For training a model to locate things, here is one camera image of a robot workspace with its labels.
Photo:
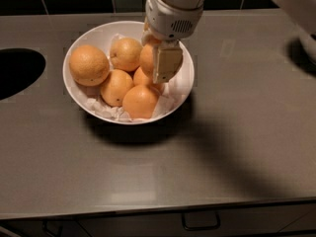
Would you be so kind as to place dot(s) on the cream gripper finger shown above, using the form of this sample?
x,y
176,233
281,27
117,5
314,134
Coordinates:
x,y
167,60
147,36

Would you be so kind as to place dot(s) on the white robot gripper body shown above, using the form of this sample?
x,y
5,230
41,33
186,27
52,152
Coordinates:
x,y
168,20

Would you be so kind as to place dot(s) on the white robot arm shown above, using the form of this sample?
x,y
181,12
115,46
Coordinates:
x,y
301,12

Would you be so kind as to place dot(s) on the orange at bowl back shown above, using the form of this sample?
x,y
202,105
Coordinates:
x,y
125,53

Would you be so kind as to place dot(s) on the white ceramic bowl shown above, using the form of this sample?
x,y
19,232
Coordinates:
x,y
102,37

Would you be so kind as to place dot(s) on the orange at bowl front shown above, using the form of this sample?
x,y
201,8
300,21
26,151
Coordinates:
x,y
140,101

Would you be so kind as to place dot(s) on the small orange in middle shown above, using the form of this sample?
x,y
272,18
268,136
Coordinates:
x,y
140,78

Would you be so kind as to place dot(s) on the white tissue paper lining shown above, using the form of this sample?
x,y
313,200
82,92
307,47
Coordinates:
x,y
98,107

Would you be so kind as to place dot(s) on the large orange far left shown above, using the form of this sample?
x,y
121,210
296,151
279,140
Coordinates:
x,y
88,65

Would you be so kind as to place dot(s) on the dark sink basin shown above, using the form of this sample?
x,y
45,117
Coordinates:
x,y
19,69

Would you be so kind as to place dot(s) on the black drawer handle centre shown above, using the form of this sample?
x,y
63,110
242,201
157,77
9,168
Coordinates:
x,y
200,220

